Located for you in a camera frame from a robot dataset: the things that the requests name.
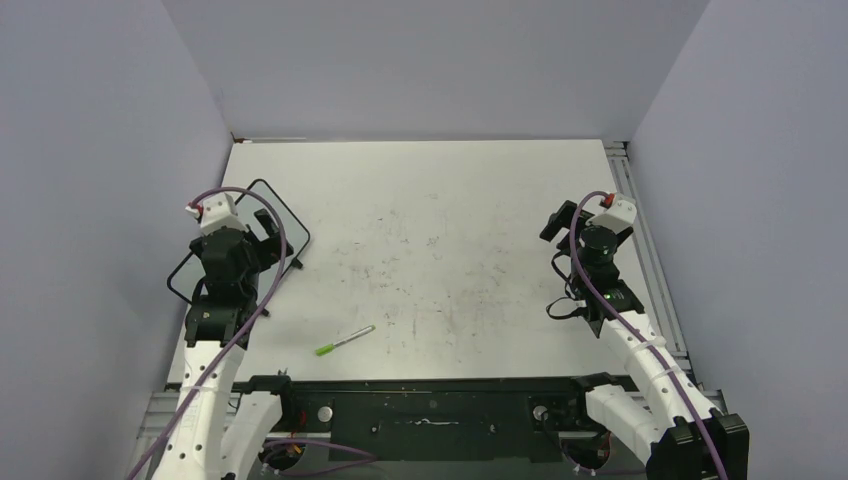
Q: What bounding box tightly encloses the black framed small whiteboard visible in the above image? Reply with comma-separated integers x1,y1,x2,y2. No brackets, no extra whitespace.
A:
166,178,311,303

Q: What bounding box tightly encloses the silver marker pen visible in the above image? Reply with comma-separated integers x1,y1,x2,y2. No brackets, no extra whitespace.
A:
332,325,376,348

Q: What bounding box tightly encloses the green marker cap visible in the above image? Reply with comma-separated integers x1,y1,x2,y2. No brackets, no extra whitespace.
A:
314,344,336,357

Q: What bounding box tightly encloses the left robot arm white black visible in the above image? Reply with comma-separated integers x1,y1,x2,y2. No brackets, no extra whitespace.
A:
152,224,298,479

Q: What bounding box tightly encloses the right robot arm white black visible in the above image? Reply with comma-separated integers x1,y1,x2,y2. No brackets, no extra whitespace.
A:
534,192,750,479

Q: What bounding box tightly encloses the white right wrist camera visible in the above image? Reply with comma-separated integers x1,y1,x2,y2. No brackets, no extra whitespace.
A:
586,192,638,234

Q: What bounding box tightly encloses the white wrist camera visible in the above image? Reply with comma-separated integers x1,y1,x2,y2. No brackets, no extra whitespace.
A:
586,192,638,234
185,193,247,236

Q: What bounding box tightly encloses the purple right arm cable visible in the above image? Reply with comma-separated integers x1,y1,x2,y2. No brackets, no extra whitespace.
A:
568,191,730,480

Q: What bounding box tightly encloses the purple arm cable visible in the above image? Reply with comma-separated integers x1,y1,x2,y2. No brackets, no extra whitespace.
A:
125,187,379,480
568,191,730,480

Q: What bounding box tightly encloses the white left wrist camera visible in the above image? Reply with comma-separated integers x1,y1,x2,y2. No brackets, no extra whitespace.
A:
185,193,247,236

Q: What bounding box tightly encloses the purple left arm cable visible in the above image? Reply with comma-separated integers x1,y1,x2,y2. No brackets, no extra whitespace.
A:
125,187,379,480

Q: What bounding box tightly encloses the aluminium rail right side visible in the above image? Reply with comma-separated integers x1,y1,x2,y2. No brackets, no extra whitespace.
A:
603,141,692,372

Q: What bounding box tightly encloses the aluminium front frame rail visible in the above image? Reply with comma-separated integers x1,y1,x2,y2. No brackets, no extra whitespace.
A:
138,391,241,438

